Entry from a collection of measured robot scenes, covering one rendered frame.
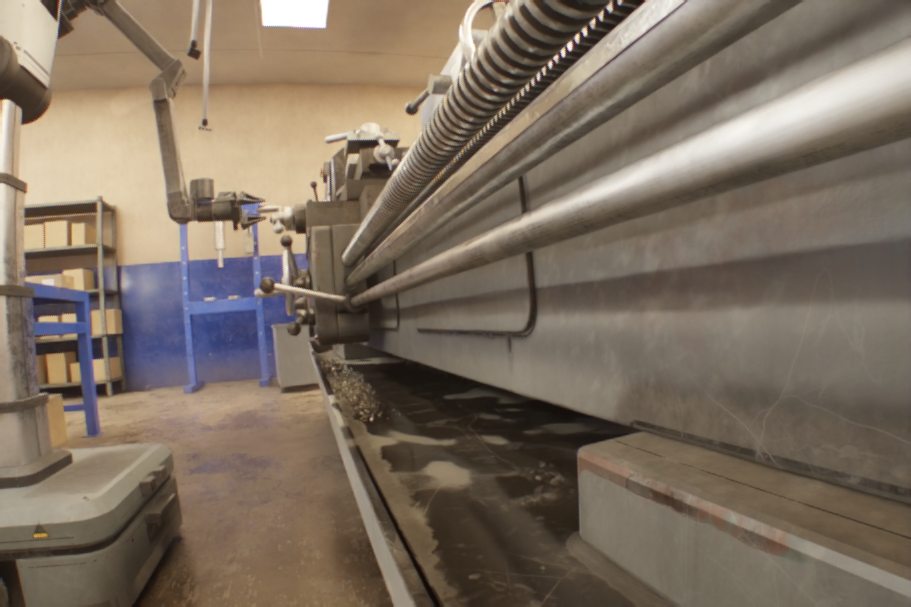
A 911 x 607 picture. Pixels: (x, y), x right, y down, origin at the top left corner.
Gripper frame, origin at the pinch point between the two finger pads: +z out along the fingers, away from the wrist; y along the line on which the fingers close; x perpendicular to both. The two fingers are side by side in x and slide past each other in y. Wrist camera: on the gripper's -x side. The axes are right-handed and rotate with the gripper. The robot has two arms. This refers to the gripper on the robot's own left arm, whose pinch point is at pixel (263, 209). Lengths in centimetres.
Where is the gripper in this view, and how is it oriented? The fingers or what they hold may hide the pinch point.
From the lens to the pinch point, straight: 146.7
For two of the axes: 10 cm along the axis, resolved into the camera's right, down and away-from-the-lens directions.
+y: -1.2, 8.1, 5.7
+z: 9.5, -0.8, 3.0
